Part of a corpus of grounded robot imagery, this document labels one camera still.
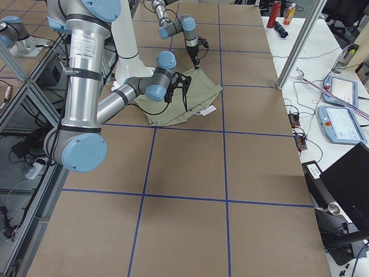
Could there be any far blue teach pendant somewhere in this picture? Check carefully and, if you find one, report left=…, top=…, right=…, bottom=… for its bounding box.
left=323, top=76, right=358, bottom=107

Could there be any blue teach pendant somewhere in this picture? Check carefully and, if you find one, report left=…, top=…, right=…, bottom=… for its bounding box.
left=323, top=76, right=358, bottom=107
left=318, top=106, right=367, bottom=145

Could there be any red water bottle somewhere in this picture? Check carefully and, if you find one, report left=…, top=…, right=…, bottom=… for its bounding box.
left=266, top=1, right=281, bottom=28

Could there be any orange circuit board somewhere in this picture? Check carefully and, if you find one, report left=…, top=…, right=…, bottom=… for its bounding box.
left=294, top=133, right=307, bottom=152
left=288, top=113, right=300, bottom=128

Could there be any white paper hang tag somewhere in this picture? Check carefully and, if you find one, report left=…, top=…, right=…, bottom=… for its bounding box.
left=200, top=105, right=216, bottom=116

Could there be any folded dark blue umbrella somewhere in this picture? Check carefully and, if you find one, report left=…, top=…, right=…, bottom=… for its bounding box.
left=274, top=21, right=288, bottom=39

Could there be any olive green long-sleeve shirt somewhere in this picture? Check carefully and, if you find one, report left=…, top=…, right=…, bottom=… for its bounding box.
left=134, top=68, right=222, bottom=126

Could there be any white power strip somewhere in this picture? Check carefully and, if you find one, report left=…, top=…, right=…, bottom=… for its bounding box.
left=25, top=162, right=46, bottom=179

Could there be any orange drink bottle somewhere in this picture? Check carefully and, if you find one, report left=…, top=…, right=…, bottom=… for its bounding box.
left=283, top=3, right=296, bottom=25

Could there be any near blue teach pendant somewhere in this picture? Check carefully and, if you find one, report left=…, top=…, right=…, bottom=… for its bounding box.
left=318, top=106, right=367, bottom=145

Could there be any white reacher grabber stick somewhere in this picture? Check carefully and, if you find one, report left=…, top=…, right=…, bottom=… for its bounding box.
left=296, top=68, right=369, bottom=117

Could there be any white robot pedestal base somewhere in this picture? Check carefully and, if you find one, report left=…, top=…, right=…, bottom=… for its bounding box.
left=111, top=0, right=155, bottom=90

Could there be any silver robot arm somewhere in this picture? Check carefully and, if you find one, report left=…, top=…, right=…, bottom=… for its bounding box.
left=151, top=0, right=209, bottom=69
left=44, top=1, right=191, bottom=173

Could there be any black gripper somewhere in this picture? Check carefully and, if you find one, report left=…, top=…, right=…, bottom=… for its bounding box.
left=164, top=72, right=191, bottom=112
left=186, top=37, right=209, bottom=69

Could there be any aluminium frame post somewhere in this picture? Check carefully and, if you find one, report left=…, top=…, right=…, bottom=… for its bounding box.
left=276, top=0, right=327, bottom=90

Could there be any black box with label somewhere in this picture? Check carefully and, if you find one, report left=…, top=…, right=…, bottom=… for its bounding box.
left=302, top=160, right=335, bottom=208

